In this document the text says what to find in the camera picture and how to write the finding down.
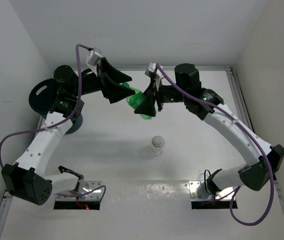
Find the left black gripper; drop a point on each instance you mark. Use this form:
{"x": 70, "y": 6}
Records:
{"x": 113, "y": 91}

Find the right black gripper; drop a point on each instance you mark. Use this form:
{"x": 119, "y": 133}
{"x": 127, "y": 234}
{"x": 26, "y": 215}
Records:
{"x": 147, "y": 105}

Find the green plastic bottle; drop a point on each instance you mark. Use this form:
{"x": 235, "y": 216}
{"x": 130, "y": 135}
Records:
{"x": 135, "y": 100}

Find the clear jar silver lid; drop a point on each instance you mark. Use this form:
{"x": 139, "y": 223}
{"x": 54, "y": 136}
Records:
{"x": 157, "y": 145}

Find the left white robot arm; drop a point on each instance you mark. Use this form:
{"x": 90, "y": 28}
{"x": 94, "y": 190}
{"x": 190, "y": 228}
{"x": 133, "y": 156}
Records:
{"x": 25, "y": 178}

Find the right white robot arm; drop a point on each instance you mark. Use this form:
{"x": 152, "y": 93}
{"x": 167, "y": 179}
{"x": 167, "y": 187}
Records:
{"x": 262, "y": 160}

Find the dark grey bin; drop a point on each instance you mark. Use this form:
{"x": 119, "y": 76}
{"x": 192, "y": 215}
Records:
{"x": 51, "y": 96}

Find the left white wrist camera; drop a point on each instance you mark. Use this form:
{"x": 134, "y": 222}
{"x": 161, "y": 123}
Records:
{"x": 93, "y": 58}

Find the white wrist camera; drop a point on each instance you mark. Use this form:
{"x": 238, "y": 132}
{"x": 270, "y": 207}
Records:
{"x": 93, "y": 58}
{"x": 152, "y": 71}

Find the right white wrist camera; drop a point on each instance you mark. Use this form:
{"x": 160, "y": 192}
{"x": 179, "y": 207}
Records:
{"x": 152, "y": 71}

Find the aluminium frame rail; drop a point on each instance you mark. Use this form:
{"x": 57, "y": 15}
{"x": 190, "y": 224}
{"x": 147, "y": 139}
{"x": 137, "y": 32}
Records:
{"x": 238, "y": 98}

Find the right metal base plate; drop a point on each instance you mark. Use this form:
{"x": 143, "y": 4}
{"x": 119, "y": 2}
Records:
{"x": 198, "y": 193}

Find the metal base plate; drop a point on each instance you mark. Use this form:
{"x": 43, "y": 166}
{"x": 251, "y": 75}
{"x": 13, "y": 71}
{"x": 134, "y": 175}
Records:
{"x": 88, "y": 191}
{"x": 198, "y": 193}

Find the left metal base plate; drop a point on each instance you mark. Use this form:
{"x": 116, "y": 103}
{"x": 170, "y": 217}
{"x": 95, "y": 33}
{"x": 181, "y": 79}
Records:
{"x": 88, "y": 191}

